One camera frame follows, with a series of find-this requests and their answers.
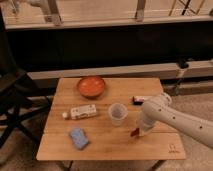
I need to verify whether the orange bowl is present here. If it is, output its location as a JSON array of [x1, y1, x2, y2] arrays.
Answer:
[[77, 76, 106, 98]]

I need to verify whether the wooden folding table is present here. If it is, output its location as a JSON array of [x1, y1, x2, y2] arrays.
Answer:
[[37, 78, 186, 161]]

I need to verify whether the blue sponge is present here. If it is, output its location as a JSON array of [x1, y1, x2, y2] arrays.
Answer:
[[69, 127, 89, 150]]

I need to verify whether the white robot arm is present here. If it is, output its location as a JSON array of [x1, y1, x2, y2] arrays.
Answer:
[[138, 93, 213, 149]]

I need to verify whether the black chair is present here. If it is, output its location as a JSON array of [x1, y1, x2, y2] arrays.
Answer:
[[0, 8, 51, 148]]

